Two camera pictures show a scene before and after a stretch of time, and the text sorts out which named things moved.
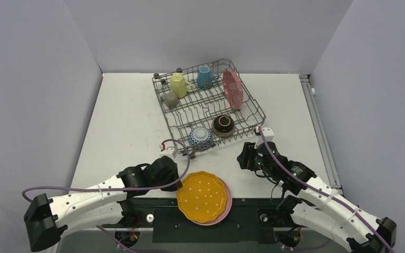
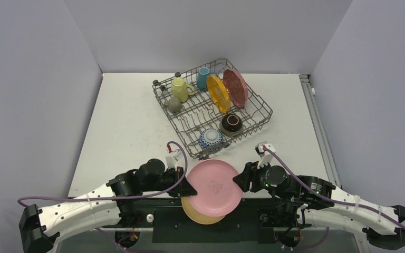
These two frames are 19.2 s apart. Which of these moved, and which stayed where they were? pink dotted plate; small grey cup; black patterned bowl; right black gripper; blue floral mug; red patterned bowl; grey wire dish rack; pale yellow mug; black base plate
Moved: pink dotted plate; pale yellow mug; grey wire dish rack; red patterned bowl; black patterned bowl; right black gripper; small grey cup
Stayed: black base plate; blue floral mug
